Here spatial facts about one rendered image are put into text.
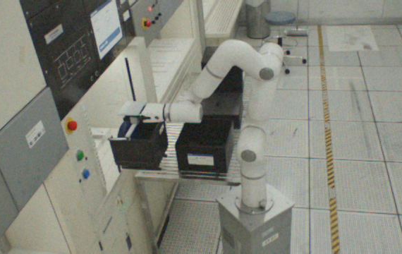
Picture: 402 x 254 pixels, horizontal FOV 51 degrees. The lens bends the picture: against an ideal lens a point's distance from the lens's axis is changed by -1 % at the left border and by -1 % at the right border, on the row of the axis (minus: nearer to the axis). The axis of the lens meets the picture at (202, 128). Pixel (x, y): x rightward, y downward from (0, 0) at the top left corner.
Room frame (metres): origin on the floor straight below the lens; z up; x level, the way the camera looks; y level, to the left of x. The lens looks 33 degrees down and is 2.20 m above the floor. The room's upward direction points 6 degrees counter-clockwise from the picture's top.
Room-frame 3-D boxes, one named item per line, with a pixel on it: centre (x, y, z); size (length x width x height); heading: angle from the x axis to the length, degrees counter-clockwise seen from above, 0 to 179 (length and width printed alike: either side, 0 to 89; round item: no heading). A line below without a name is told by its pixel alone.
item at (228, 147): (1.93, -0.01, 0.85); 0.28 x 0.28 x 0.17; 74
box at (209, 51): (2.78, -0.21, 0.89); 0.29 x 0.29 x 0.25; 79
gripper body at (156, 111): (1.65, 0.20, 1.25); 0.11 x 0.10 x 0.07; 75
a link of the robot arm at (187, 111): (1.62, 0.06, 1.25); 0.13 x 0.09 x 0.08; 75
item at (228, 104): (2.35, -0.12, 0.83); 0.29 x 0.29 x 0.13; 78
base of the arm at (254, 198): (1.53, -0.22, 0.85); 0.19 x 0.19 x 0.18
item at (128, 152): (1.68, 0.30, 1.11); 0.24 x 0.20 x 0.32; 165
